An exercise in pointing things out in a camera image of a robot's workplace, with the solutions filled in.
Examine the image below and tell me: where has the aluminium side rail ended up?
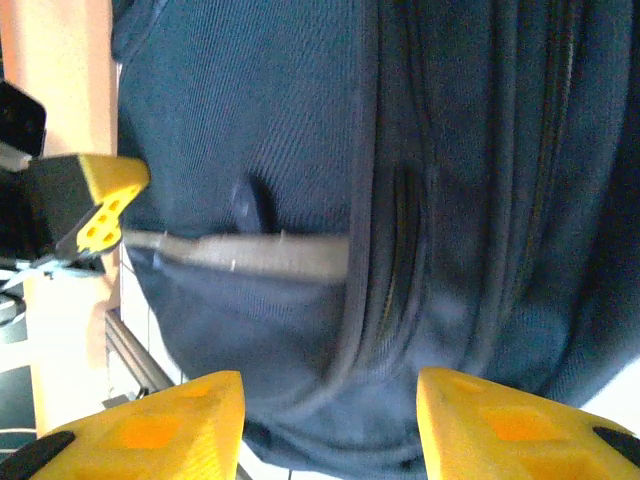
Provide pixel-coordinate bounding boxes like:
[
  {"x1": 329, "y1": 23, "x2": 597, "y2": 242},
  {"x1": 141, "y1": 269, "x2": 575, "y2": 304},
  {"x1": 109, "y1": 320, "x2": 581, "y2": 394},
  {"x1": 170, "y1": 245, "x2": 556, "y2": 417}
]
[{"x1": 102, "y1": 307, "x2": 179, "y2": 406}]

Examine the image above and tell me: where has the navy blue backpack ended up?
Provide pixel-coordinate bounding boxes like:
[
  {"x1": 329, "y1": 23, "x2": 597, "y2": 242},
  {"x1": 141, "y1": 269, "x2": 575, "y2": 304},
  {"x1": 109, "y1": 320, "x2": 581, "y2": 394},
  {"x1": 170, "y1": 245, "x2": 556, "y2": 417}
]
[{"x1": 110, "y1": 0, "x2": 640, "y2": 480}]

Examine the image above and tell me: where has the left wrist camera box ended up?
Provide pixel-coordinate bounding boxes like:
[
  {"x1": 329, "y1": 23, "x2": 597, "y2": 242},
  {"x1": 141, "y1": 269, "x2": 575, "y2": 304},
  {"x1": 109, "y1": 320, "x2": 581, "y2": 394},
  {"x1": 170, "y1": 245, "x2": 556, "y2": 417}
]
[{"x1": 0, "y1": 79, "x2": 50, "y2": 171}]

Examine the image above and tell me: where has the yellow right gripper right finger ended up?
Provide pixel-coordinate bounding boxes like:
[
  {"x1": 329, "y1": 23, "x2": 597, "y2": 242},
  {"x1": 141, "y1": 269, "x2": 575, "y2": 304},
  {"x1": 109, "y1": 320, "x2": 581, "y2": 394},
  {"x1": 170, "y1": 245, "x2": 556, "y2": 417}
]
[{"x1": 416, "y1": 366, "x2": 640, "y2": 480}]

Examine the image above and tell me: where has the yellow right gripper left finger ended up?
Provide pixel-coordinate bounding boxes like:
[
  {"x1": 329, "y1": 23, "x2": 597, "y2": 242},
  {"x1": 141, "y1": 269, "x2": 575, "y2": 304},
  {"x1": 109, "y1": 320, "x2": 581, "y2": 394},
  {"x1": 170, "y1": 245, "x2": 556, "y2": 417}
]
[{"x1": 8, "y1": 369, "x2": 247, "y2": 480}]

